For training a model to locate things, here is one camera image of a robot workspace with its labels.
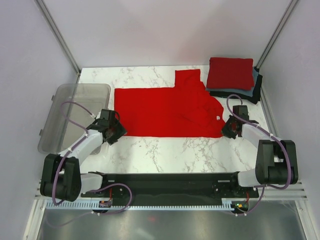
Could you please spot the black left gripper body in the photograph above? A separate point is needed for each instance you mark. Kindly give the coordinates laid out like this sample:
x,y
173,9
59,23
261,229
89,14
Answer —
x,y
117,131

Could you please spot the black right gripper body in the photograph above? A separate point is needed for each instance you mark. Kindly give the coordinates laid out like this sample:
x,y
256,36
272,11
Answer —
x,y
227,128

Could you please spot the bright red t-shirt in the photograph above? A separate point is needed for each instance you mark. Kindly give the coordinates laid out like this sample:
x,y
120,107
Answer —
x,y
184,111

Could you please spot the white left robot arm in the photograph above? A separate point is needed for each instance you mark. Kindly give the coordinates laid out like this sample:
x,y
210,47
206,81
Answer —
x,y
62,179

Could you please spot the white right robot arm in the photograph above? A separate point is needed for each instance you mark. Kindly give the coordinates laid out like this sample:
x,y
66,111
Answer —
x,y
276,161

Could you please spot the clear grey plastic bin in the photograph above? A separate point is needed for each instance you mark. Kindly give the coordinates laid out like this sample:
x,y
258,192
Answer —
x,y
79,102

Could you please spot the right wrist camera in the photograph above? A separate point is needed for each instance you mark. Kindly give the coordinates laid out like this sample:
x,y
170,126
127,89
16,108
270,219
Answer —
x,y
241,111

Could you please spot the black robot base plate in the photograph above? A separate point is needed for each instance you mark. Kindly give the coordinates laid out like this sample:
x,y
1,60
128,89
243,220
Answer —
x,y
173,189

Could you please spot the white slotted cable duct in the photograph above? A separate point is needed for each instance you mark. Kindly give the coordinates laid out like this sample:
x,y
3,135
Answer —
x,y
98,205

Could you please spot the right aluminium frame post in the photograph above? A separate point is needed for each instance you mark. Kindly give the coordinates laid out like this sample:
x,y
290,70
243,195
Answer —
x,y
278,30

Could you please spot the aluminium frame post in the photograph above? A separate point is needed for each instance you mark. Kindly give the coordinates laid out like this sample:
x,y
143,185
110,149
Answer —
x,y
58,35
278,30

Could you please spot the left aluminium frame post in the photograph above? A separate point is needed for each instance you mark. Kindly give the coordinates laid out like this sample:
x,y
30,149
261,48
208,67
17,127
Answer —
x,y
58,35

